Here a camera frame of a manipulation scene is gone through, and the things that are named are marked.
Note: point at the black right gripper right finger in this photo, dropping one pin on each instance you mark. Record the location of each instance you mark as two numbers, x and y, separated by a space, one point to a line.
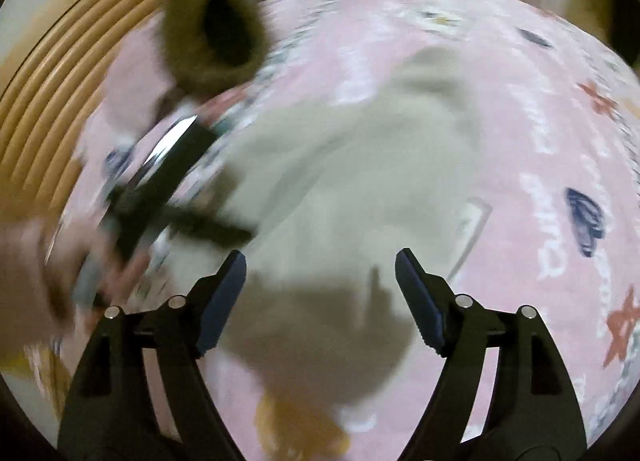
533 413

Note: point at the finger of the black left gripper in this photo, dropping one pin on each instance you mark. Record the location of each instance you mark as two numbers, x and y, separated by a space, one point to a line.
197 225

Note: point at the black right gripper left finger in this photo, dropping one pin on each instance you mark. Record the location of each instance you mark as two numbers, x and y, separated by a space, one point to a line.
109 412

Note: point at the beige zip hoodie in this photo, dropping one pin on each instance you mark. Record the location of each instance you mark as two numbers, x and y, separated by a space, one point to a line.
330 195

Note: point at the pink fluffy garment on bed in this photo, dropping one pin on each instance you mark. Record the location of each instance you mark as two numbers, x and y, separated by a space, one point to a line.
135 81

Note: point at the wooden slatted headboard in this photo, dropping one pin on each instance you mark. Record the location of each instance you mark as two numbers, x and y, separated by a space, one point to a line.
50 85

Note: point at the pink patterned bed blanket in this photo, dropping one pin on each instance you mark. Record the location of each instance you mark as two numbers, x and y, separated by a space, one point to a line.
552 220

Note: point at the black fur-trimmed coat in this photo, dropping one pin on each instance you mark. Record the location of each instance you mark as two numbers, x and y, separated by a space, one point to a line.
210 46

